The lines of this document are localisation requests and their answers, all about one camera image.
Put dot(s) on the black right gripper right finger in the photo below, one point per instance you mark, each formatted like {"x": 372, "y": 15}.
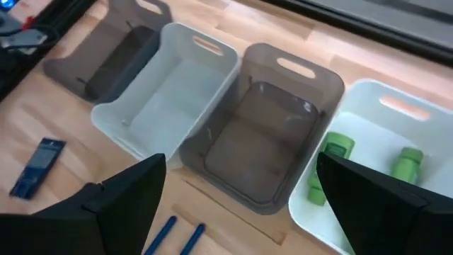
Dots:
{"x": 382, "y": 219}

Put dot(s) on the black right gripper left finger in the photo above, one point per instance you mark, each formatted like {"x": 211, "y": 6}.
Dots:
{"x": 106, "y": 219}

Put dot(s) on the green travel bottle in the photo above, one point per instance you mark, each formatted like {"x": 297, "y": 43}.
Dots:
{"x": 407, "y": 166}
{"x": 338, "y": 143}

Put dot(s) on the white plastic bin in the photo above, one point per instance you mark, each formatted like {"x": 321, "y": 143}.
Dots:
{"x": 375, "y": 141}
{"x": 170, "y": 102}

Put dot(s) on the dark blue flat packet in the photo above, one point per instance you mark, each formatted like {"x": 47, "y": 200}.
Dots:
{"x": 37, "y": 168}

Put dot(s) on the grey plastic bin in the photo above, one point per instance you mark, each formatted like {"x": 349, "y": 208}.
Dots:
{"x": 262, "y": 141}
{"x": 92, "y": 53}

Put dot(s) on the black table edge frame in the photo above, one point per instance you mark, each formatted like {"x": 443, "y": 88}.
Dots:
{"x": 371, "y": 25}

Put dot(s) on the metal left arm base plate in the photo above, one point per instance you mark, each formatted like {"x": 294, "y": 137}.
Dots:
{"x": 24, "y": 39}

